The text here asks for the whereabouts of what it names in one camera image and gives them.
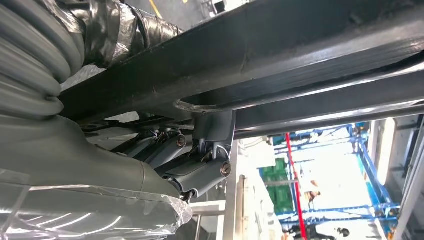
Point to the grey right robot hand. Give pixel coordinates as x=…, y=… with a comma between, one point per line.
x=82, y=159

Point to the blue metal shelf rack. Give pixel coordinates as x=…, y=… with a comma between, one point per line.
x=377, y=185

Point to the green plastic crates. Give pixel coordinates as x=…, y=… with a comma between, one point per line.
x=278, y=198

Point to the red pole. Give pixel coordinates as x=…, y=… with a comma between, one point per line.
x=295, y=185

